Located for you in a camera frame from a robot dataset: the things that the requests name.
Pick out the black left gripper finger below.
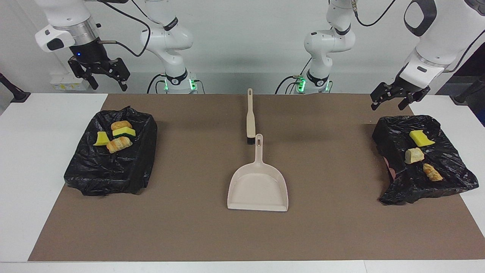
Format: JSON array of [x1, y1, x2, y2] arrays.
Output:
[[370, 82, 395, 111], [398, 96, 417, 111]]

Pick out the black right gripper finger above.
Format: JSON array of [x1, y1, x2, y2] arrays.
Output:
[[68, 58, 99, 91], [109, 57, 131, 92]]

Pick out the notched yellow sponge piece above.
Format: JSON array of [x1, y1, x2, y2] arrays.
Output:
[[409, 130, 436, 147]]

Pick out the pale pastry piece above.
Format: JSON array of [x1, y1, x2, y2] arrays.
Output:
[[405, 147, 426, 165]]

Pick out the curved yellow sponge piece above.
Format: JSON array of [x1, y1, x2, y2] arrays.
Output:
[[93, 131, 111, 146]]

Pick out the large striped croissant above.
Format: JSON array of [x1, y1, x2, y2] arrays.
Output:
[[106, 136, 133, 154]]

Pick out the small striped croissant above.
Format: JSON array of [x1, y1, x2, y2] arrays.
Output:
[[422, 163, 444, 182]]

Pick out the beige hand brush black bristles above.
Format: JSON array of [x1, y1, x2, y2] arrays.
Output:
[[246, 88, 257, 145]]

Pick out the beige plastic dustpan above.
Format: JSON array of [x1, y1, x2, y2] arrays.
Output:
[[227, 133, 289, 212]]

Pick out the black bag lined pink bin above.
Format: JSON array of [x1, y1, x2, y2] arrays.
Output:
[[372, 115, 480, 206]]

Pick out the brown table mat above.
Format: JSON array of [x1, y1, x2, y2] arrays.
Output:
[[28, 94, 485, 262]]

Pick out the white wall socket box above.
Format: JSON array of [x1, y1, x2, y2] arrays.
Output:
[[50, 73, 91, 91]]

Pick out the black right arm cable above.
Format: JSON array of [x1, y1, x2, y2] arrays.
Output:
[[97, 0, 152, 58]]

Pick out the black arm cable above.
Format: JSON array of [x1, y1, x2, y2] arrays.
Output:
[[97, 0, 152, 58], [350, 0, 397, 27]]

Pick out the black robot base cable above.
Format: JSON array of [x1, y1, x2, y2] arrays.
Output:
[[275, 75, 304, 94], [147, 73, 167, 94]]

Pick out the black camera stand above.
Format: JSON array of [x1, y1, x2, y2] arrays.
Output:
[[450, 74, 485, 105], [0, 73, 31, 104]]

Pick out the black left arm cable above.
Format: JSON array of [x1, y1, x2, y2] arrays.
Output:
[[350, 0, 397, 27]]

